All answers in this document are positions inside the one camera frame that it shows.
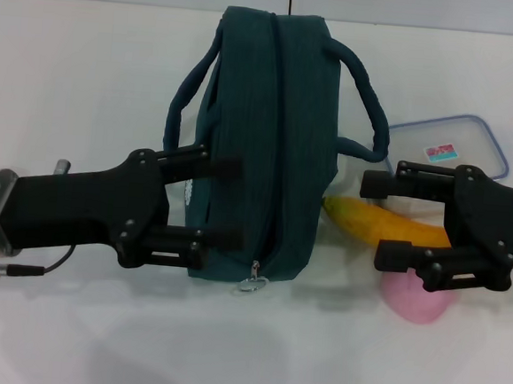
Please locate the clear blue-rimmed lunch box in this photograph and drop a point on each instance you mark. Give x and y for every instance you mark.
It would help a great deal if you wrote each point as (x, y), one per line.
(443, 135)

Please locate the pink peach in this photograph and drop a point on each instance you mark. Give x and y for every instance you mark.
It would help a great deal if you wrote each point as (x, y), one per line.
(412, 304)

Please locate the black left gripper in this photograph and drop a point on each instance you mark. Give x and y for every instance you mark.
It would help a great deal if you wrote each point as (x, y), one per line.
(82, 205)

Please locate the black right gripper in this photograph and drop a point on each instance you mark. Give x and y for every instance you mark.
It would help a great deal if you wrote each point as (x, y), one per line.
(494, 219)

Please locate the yellow banana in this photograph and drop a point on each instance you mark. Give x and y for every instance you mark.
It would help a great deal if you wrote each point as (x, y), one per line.
(383, 222)

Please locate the dark teal fabric lunch bag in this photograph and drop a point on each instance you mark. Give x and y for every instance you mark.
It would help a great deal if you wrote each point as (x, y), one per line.
(280, 114)

